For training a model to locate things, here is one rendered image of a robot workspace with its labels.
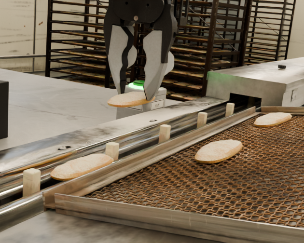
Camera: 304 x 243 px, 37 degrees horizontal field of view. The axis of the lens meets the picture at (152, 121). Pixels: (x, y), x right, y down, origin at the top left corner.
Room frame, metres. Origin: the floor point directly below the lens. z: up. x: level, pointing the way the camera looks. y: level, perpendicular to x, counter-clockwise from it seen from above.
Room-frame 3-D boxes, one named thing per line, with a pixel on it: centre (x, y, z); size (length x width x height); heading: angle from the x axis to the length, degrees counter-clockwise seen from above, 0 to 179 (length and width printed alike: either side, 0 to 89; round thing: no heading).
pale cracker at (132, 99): (0.58, 0.03, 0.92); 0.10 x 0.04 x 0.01; 154
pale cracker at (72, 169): (0.50, 0.07, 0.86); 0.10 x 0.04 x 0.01; 151
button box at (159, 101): (0.85, 0.02, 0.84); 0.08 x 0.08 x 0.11; 61
